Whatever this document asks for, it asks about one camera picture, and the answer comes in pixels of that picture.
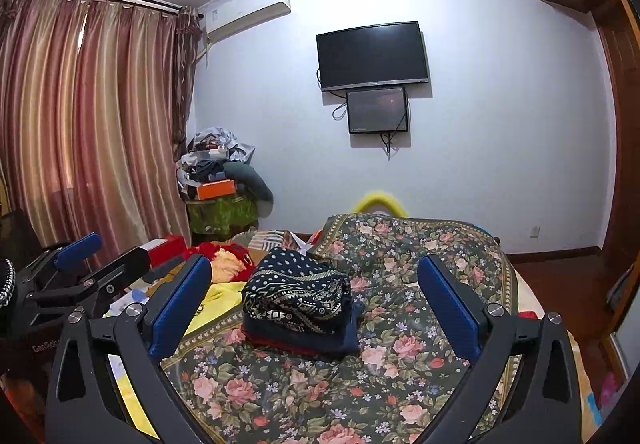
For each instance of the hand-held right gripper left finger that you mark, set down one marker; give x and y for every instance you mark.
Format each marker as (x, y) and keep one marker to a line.
(177, 311)

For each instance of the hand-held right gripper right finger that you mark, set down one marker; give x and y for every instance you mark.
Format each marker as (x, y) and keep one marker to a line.
(450, 314)

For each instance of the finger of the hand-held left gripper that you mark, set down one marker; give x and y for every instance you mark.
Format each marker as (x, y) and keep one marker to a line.
(117, 274)
(77, 251)

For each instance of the navy patterned hoodie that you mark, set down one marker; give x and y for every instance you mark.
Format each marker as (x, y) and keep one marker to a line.
(295, 289)

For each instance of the pile of clothes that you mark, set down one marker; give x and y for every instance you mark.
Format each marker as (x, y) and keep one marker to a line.
(215, 149)

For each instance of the yellow cloth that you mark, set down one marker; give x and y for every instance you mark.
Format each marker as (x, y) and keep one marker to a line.
(220, 299)

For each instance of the red box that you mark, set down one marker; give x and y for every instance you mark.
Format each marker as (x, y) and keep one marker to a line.
(170, 248)

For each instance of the red plush toy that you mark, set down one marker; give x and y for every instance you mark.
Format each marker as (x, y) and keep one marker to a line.
(227, 261)

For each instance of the red cloth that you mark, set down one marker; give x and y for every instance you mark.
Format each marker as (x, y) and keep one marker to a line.
(529, 315)

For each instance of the green covered stand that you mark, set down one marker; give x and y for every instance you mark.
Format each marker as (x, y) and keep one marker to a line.
(222, 214)

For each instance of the grey striped patterned cloth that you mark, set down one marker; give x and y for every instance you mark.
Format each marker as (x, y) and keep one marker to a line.
(270, 240)

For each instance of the orange box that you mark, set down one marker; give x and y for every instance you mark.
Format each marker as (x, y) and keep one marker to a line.
(215, 189)

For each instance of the striped pink curtain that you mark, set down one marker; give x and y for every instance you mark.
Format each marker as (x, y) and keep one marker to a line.
(100, 124)

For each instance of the floral blanket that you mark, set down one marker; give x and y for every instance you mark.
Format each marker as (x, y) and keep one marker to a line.
(325, 384)

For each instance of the grey neck pillow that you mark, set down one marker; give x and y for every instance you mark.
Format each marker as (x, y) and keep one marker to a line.
(257, 186)

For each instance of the pink cloth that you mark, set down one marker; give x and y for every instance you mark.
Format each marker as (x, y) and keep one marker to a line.
(607, 391)

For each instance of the white air conditioner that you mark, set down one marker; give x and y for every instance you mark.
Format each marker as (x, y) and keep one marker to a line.
(245, 11)

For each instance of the white wall socket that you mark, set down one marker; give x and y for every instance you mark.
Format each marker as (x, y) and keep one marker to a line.
(535, 231)

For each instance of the small black wall monitor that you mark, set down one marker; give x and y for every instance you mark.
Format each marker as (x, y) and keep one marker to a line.
(377, 110)

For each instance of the black wall television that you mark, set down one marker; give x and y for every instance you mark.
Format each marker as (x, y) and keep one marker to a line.
(372, 56)

